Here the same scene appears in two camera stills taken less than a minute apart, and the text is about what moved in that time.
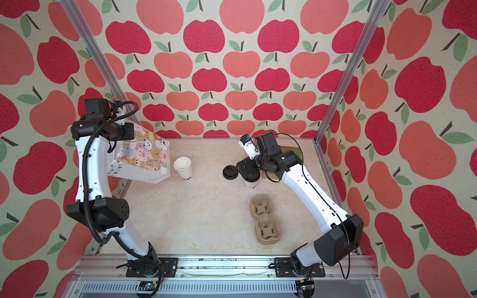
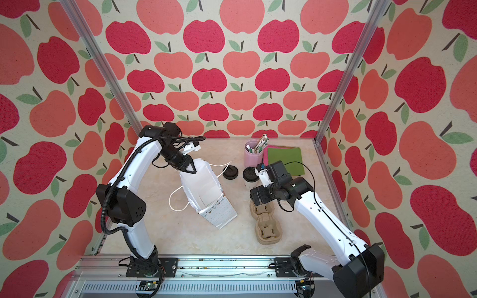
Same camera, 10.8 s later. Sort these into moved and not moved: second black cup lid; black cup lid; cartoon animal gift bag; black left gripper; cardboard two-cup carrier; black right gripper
Moved: black left gripper; cartoon animal gift bag; black right gripper
Not moved: black cup lid; second black cup lid; cardboard two-cup carrier
